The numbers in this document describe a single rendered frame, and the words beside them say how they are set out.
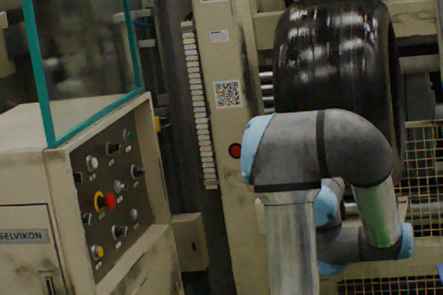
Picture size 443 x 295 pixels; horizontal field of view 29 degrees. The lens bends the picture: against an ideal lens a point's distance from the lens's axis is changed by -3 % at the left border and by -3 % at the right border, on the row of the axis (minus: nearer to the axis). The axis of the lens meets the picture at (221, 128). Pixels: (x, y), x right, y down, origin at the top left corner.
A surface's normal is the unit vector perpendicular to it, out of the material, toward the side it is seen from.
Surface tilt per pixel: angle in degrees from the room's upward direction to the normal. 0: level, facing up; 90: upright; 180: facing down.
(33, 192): 90
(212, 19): 90
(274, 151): 73
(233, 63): 90
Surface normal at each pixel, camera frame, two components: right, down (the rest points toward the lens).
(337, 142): -0.05, -0.05
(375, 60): 0.43, -0.26
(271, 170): -0.54, 0.00
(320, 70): -0.29, -0.18
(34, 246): -0.26, 0.26
